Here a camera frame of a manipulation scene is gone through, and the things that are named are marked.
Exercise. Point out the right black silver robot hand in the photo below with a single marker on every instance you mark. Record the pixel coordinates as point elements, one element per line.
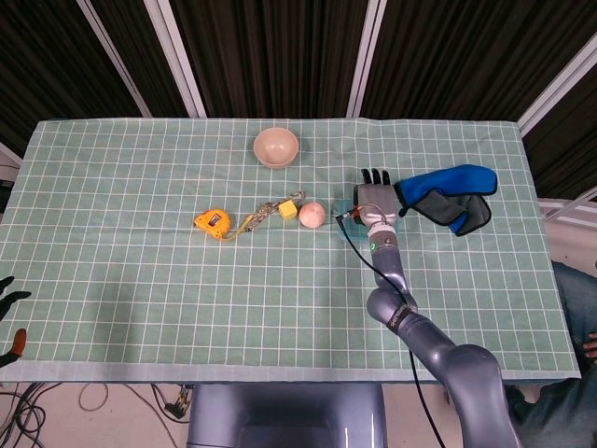
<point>375,203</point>

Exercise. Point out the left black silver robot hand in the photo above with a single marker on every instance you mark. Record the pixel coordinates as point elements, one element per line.
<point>7,301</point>

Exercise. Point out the bystander bare hand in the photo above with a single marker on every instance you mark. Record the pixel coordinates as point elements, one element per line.
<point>592,346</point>

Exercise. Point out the blue transparent container lid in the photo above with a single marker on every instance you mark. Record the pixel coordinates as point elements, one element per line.
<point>346,228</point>

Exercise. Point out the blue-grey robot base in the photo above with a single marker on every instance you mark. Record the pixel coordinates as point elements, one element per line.
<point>287,420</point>

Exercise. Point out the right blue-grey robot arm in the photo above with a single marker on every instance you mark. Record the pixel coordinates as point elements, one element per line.
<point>466,373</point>

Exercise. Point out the pink peach ball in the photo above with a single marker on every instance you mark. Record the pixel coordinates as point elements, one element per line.
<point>311,215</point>

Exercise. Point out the blue grey cloth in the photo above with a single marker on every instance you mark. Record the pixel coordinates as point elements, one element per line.
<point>448,184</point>

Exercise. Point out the yellow cube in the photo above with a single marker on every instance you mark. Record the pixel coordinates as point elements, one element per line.
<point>287,210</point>

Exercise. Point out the beige bowl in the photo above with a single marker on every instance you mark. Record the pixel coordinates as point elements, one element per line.
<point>276,147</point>

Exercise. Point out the green checked tablecloth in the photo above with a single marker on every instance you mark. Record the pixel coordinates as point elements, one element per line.
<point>140,233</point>

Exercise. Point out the orange tape measure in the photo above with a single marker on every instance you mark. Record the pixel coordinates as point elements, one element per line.
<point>212,224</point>

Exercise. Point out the dark pleated curtain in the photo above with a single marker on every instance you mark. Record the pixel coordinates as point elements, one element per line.
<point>280,56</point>

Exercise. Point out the black power plug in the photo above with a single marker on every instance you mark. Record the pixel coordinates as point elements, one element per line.
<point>178,406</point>

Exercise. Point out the white metal frame post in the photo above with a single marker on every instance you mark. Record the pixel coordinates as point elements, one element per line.
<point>177,60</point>
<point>116,60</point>
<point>366,60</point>
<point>559,79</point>

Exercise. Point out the white metal frame rail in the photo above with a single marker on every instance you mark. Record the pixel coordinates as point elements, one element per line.
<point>552,205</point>

